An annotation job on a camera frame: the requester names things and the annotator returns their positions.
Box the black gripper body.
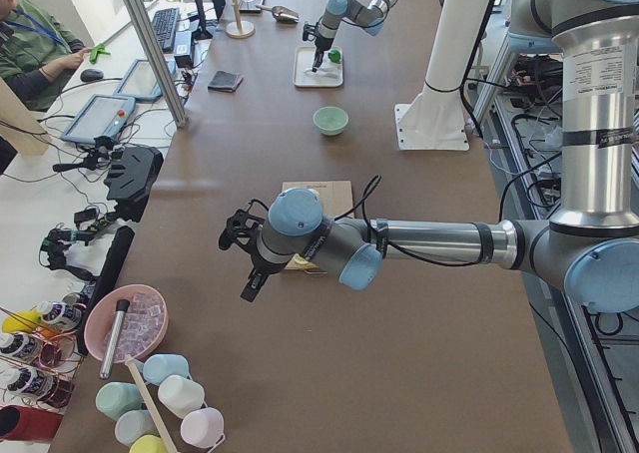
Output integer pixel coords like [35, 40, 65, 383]
[314, 48, 325, 65]
[248, 253, 281, 289]

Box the white ceramic spoon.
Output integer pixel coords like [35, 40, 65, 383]
[305, 68, 340, 79]

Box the mint green bowl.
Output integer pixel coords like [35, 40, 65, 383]
[313, 106, 349, 136]

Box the pink ice bowl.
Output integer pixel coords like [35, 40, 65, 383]
[84, 284, 169, 363]

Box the cream rabbit tray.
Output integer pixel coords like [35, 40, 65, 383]
[293, 46, 343, 88]

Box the green lime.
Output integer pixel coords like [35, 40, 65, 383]
[327, 49, 341, 64]

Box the metal scoop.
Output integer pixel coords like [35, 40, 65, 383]
[257, 4, 300, 24]

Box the wooden mug tree stand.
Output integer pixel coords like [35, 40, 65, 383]
[225, 0, 255, 39]

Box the grey folded cloth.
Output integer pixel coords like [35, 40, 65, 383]
[207, 70, 244, 93]

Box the wooden cutting board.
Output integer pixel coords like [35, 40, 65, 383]
[281, 180, 356, 276]

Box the light blue cup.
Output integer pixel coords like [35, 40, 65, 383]
[143, 353, 190, 386]

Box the white cup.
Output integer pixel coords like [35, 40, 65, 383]
[158, 375, 205, 418]

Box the black keyboard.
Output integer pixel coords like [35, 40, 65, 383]
[151, 8, 180, 53]

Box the pink cup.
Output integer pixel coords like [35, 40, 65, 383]
[181, 407, 226, 449]

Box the far teach pendant tablet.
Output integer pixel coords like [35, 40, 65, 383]
[114, 59, 162, 103]

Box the teach pendant tablet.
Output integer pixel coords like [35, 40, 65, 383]
[60, 95, 136, 145]
[114, 59, 162, 103]

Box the mint green cup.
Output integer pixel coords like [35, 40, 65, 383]
[95, 382, 144, 421]

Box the yellow cup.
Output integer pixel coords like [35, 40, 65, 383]
[129, 434, 168, 453]

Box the near teach pendant tablet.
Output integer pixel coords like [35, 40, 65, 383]
[60, 95, 136, 145]

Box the black computer mouse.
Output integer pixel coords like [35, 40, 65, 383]
[80, 69, 104, 83]

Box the person in green jacket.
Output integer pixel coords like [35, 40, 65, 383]
[1, 0, 92, 112]

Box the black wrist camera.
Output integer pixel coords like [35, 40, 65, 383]
[218, 199, 269, 253]
[303, 22, 318, 42]

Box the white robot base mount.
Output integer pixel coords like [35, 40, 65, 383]
[395, 0, 494, 151]

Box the black plastic bracket plate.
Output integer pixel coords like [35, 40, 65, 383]
[104, 146, 164, 222]

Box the aluminium frame post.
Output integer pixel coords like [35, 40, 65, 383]
[123, 0, 188, 128]

